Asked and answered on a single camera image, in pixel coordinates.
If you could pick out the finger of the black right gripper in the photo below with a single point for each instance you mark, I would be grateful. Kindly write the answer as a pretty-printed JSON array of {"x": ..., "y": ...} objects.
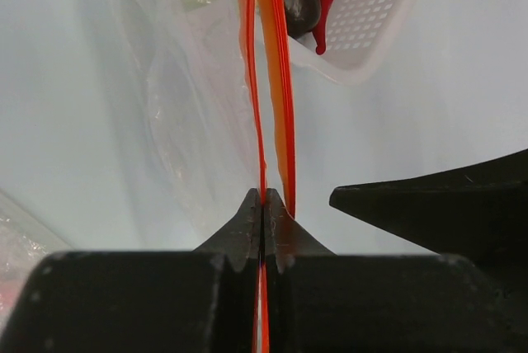
[{"x": 478, "y": 211}]

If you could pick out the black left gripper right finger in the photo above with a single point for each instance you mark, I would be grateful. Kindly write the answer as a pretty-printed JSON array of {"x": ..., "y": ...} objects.
[{"x": 318, "y": 301}]

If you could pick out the clear pink-dotted zip bag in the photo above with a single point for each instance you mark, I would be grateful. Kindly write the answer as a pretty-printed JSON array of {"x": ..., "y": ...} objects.
[{"x": 24, "y": 242}]

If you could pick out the clear red-zipper zip bag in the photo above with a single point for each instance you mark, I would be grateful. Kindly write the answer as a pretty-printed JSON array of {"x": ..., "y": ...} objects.
[{"x": 195, "y": 65}]

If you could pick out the white perforated plastic basket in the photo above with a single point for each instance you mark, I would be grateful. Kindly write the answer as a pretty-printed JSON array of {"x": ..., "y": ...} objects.
[{"x": 358, "y": 35}]

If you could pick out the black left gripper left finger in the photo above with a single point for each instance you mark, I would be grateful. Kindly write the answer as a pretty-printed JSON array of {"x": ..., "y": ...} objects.
[{"x": 203, "y": 300}]

